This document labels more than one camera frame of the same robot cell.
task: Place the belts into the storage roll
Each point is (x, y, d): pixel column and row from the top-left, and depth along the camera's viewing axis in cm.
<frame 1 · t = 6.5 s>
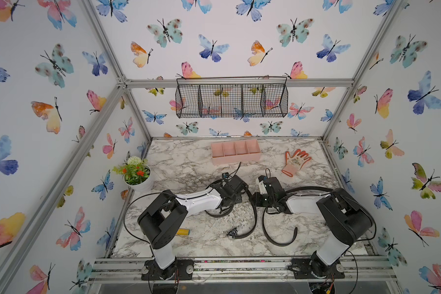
left hand: (240, 196, 91), fingers closed
right hand: (250, 198, 92), fingers closed
white flower pot with plant: (136, 172, 87), point 16 cm above the table
red and white work glove: (294, 163, 110), on the table

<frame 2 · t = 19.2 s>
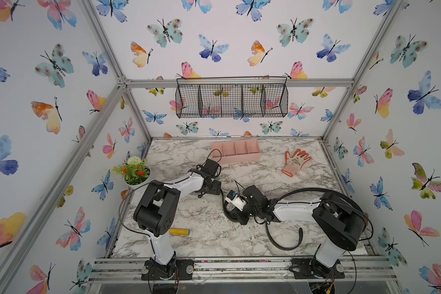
left hand: (213, 187, 96), fingers open
right hand: (232, 212, 86), fingers closed
the named things where they were.

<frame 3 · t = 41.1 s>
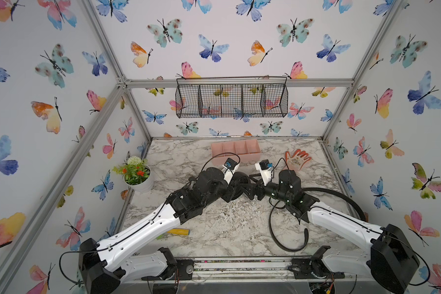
left hand: (236, 178, 70), fingers open
right hand: (247, 179, 75), fingers open
the named things where they were.

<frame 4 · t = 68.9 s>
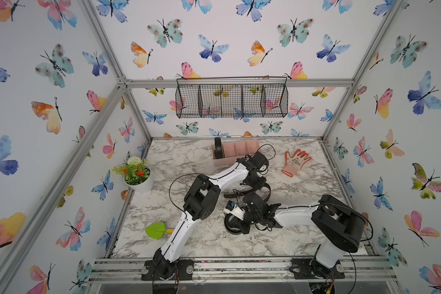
left hand: (263, 184, 95), fingers closed
right hand: (231, 222, 84), fingers closed
the named things where they were.

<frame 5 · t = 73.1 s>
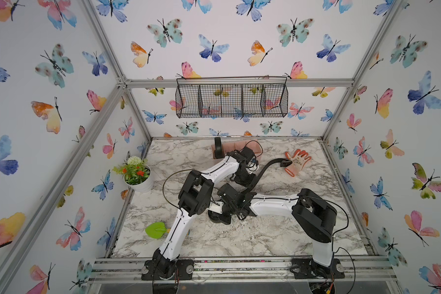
left hand: (255, 185, 95), fingers closed
right hand: (214, 212, 86), fingers closed
the named things where they were.

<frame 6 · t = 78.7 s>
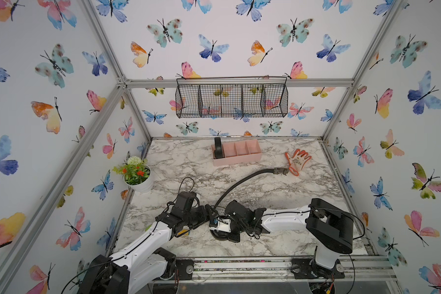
left hand: (215, 215, 83), fingers open
right hand: (221, 229, 82), fingers closed
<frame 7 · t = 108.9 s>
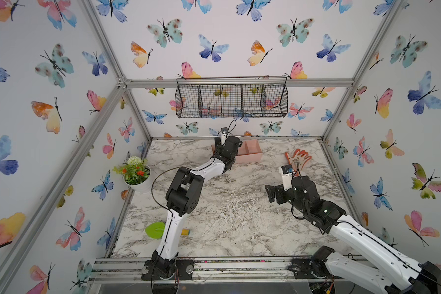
left hand: (230, 139, 100), fingers open
right hand: (278, 181, 77), fingers open
